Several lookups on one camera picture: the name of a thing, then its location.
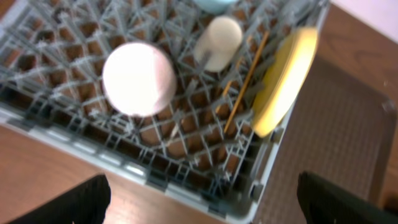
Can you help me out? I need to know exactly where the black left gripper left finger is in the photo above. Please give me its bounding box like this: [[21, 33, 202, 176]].
[[10, 174, 111, 224]]

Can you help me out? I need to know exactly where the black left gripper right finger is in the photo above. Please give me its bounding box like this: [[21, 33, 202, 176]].
[[297, 172, 397, 224]]

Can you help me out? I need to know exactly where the pink bowl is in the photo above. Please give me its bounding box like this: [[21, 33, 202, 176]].
[[102, 42, 177, 117]]

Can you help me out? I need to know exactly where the yellow plate with crumbs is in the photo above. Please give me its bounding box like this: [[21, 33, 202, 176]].
[[252, 27, 318, 138]]

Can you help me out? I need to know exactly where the plain wooden chopstick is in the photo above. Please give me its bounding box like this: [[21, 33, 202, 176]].
[[223, 31, 270, 133]]

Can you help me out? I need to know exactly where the cream plastic cup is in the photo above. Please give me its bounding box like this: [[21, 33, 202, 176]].
[[193, 16, 243, 72]]

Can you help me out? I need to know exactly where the light blue bowl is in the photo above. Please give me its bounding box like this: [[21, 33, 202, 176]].
[[193, 0, 238, 14]]

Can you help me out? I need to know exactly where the patterned wooden chopstick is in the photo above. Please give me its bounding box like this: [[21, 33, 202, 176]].
[[215, 35, 252, 114]]

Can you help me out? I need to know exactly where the dark brown serving tray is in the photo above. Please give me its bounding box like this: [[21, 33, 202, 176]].
[[254, 57, 397, 223]]

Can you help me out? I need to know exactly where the grey plastic dish rack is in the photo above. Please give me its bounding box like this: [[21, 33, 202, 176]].
[[0, 0, 330, 224]]

